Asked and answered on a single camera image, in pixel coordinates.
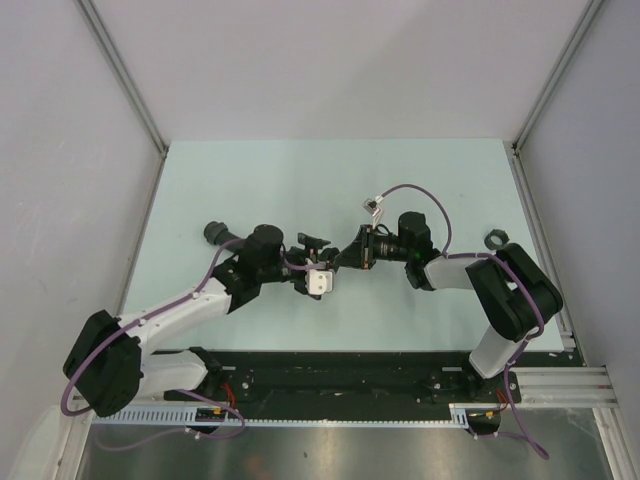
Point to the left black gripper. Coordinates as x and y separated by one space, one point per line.
308 256

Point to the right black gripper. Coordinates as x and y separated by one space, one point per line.
361 252

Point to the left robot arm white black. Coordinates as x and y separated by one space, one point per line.
115 358

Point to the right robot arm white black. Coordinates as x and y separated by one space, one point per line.
517 298

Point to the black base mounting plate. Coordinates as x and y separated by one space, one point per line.
348 387

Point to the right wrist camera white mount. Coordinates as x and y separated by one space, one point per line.
374 208

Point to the right aluminium frame post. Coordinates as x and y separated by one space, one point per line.
568 54

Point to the aluminium frame post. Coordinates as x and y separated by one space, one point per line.
115 61
568 54

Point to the aluminium extrusion rail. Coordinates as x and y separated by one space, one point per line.
565 387

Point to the left aluminium frame post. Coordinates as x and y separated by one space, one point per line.
115 61

